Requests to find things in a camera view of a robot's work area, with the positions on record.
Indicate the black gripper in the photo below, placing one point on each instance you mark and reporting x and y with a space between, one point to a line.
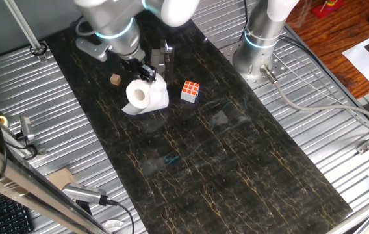
137 65

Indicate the white toilet paper roll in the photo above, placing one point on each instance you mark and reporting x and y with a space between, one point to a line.
148 97

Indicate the silver robot arm white joints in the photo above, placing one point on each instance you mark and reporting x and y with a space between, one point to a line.
116 19

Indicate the yellow green tape roll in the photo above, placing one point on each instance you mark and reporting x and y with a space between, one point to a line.
3 121

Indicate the small wooden cube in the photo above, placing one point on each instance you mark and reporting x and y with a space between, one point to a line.
115 80

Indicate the Rubik's cube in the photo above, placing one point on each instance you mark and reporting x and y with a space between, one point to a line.
189 91

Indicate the black marble pattern mat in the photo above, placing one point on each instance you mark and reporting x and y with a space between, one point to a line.
204 162

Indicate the brown cardboard piece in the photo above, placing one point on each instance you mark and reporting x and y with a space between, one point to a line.
61 178

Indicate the thin aluminium pole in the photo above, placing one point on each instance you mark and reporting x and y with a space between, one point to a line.
23 24

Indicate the crumpled white plastic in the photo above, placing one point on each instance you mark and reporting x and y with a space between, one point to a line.
113 225

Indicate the brown wooden table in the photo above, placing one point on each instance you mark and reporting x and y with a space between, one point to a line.
327 39

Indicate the red stacking toy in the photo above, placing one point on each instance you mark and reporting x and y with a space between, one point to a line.
327 9

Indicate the black keyboard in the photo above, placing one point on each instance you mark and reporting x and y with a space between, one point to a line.
7 214

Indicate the white paper with marker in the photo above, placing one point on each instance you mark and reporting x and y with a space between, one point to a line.
366 61

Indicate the aluminium table edge bar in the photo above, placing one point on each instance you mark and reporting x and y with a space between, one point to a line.
360 213

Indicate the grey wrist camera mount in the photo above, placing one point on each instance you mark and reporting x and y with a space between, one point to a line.
92 48

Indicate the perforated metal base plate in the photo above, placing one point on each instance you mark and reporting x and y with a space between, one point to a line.
230 52

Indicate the small grey camera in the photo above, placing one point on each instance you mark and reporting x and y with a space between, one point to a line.
26 127

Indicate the silver depth camera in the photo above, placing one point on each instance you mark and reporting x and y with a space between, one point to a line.
82 193

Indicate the aluminium frame bar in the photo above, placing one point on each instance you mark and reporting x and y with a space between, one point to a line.
25 188

